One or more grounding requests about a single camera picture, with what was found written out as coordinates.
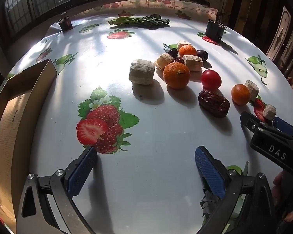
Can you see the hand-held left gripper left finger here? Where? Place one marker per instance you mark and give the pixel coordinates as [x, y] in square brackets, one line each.
[81, 173]

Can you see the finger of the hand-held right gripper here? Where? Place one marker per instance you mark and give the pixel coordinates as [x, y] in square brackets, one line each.
[283, 125]
[249, 120]

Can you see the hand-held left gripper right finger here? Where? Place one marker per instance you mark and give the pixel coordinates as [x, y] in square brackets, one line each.
[209, 173]

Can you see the small peeled banana piece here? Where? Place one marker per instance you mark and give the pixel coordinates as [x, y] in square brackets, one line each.
[269, 112]

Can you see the small orange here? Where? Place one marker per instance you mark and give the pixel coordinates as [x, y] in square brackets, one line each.
[240, 94]
[187, 50]

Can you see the large red date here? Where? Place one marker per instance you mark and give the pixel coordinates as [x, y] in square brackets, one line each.
[213, 103]

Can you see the red tomato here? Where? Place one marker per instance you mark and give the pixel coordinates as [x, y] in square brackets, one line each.
[211, 79]

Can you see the dark plum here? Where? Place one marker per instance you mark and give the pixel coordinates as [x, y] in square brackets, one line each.
[172, 52]
[202, 54]

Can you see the brown cardboard box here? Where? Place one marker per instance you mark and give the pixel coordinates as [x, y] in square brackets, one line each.
[9, 126]

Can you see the large orange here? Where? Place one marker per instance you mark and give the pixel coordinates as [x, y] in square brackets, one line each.
[176, 75]

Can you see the small red date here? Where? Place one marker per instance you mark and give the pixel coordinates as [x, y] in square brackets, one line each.
[178, 60]

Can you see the large peeled banana piece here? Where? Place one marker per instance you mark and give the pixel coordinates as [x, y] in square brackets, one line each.
[141, 72]

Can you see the person's right hand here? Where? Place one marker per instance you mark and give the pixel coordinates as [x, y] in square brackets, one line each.
[278, 187]

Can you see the fruit print tablecloth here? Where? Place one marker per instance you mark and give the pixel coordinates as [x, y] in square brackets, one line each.
[149, 126]

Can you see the carved wooden cabinet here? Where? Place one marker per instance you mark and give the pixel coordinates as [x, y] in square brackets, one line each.
[285, 36]

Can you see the black box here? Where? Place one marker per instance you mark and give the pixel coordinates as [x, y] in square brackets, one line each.
[214, 30]

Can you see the bunch of leafy greens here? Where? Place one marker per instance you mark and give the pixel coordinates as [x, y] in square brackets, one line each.
[139, 21]

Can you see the dark jar with stopper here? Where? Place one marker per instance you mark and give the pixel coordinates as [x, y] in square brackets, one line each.
[65, 24]

